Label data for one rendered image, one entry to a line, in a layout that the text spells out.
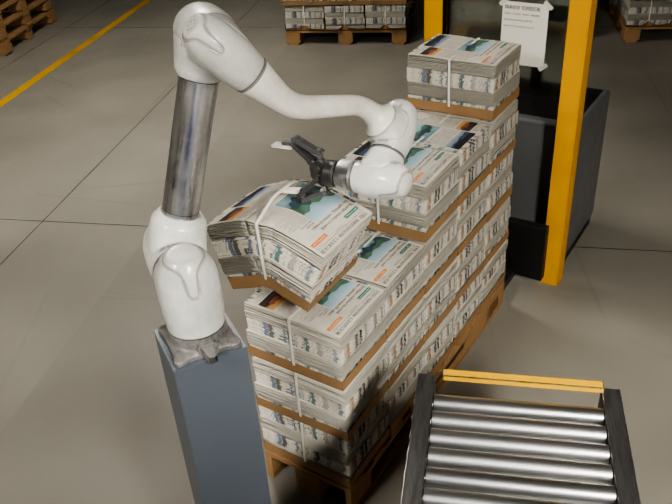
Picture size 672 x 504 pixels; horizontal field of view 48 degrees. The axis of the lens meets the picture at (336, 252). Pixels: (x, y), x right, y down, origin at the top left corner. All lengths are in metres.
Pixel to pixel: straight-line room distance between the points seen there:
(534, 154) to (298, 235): 1.93
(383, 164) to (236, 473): 0.99
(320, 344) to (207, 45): 1.04
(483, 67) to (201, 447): 1.73
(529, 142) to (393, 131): 1.84
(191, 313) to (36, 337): 2.14
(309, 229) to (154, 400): 1.51
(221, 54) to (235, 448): 1.11
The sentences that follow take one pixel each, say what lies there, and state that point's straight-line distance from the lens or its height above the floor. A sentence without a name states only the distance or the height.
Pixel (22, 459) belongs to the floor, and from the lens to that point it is 3.41.
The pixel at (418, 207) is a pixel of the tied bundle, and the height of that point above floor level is 0.97.
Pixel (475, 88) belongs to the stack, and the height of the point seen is 1.19.
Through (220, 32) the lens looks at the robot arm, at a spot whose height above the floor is 1.80.
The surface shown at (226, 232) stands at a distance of 2.29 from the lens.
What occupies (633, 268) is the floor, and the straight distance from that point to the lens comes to 4.21.
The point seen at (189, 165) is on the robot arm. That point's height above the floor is 1.43.
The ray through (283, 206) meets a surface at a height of 1.19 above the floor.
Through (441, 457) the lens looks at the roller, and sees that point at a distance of 2.00.
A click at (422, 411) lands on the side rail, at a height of 0.80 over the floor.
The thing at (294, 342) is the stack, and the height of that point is 0.73.
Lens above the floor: 2.28
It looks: 33 degrees down
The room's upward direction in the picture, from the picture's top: 4 degrees counter-clockwise
